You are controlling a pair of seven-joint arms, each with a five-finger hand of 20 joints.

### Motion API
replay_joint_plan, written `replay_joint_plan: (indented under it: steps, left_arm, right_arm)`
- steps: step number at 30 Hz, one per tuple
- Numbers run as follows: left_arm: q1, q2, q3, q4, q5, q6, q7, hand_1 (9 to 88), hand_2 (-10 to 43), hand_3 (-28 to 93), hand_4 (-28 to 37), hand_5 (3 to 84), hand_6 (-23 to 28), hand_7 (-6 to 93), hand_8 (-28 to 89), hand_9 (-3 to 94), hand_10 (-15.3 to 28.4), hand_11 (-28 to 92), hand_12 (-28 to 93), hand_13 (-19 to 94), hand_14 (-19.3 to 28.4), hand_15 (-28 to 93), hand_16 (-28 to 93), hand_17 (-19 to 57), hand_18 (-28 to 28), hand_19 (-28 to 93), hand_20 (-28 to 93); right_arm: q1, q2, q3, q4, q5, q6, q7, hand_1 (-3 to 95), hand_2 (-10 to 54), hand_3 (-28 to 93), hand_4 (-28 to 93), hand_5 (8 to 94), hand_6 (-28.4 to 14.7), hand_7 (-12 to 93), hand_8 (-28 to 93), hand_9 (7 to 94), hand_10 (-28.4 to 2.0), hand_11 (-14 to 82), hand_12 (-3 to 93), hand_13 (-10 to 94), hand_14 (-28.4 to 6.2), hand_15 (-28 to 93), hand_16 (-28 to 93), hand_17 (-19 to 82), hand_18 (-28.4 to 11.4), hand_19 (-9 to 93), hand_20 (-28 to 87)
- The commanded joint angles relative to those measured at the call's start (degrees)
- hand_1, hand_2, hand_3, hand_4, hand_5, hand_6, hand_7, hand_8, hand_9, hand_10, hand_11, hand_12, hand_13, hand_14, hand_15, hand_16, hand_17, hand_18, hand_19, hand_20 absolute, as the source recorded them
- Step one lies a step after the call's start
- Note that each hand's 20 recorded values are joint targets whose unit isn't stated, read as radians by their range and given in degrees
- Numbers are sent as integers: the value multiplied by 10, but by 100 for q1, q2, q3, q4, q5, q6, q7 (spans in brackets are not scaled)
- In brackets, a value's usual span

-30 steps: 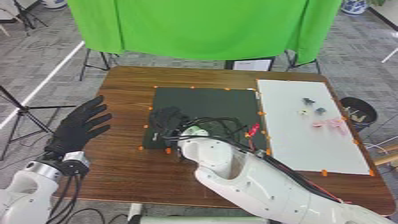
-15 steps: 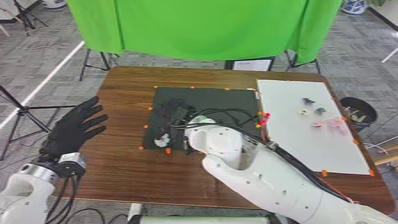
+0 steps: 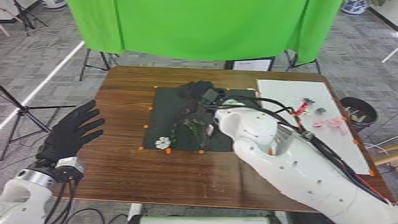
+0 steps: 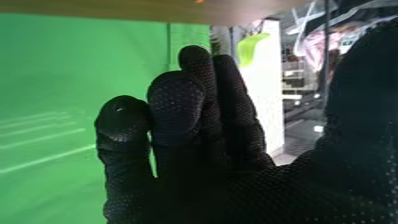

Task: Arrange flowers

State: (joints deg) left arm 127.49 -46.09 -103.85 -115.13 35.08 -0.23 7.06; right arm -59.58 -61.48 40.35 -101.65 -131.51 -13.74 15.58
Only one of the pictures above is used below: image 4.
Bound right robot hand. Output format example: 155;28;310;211
93;19;398;224

